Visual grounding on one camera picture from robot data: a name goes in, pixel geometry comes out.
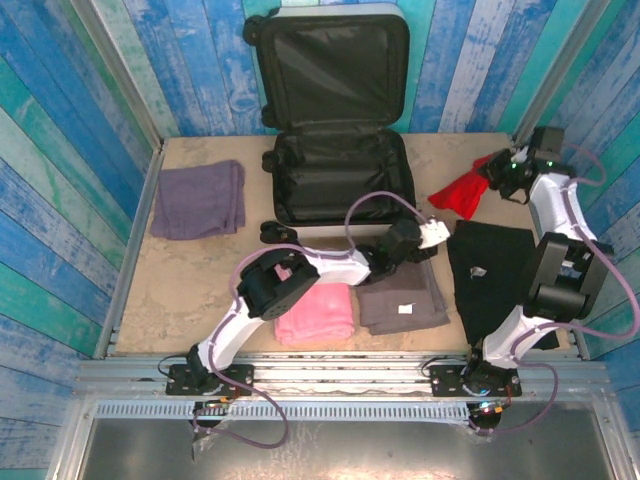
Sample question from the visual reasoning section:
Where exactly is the red cloth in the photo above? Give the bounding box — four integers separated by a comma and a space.
428, 154, 496, 221

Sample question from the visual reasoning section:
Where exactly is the grey towel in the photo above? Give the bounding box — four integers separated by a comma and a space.
355, 259, 451, 336

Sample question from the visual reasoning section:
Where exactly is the black garment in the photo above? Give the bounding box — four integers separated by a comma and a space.
446, 218, 561, 351

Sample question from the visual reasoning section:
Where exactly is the pink towel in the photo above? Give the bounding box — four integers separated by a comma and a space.
273, 264, 356, 346

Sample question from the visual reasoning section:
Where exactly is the white hard-shell suitcase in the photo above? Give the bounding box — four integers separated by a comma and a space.
242, 2, 419, 246

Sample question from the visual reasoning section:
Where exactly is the purple towel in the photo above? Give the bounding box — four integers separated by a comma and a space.
149, 159, 247, 241

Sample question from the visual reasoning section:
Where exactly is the grey metal sheet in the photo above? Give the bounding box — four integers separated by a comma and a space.
79, 418, 616, 480

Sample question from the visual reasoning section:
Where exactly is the aluminium corner post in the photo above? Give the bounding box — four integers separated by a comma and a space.
69, 0, 166, 151
512, 0, 614, 146

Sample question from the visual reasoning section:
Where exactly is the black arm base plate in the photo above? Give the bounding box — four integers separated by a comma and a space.
167, 363, 255, 397
429, 363, 522, 399

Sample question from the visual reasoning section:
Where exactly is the aluminium mounting rail frame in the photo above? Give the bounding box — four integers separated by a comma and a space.
74, 352, 609, 401

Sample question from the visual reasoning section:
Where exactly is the white slotted cable duct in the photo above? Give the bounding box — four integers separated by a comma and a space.
94, 401, 471, 422

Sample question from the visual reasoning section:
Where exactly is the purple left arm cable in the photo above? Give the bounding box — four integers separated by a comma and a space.
192, 191, 434, 449

